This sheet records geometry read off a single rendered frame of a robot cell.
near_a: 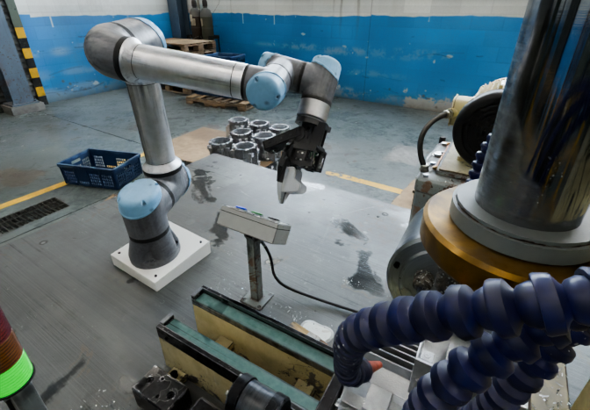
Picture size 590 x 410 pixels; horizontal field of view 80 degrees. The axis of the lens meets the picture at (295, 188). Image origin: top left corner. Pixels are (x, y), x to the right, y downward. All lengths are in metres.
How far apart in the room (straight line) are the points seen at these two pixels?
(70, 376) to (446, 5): 5.78
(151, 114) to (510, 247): 0.91
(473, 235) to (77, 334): 0.95
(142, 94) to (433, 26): 5.31
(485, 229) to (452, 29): 5.65
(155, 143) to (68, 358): 0.57
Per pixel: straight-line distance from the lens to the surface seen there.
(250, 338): 0.83
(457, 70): 5.98
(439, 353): 0.55
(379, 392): 0.55
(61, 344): 1.08
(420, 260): 0.72
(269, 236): 0.81
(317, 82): 0.85
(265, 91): 0.73
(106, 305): 1.13
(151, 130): 1.07
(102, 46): 0.89
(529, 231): 0.36
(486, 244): 0.36
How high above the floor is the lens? 1.53
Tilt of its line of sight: 28 degrees down
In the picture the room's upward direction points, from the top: straight up
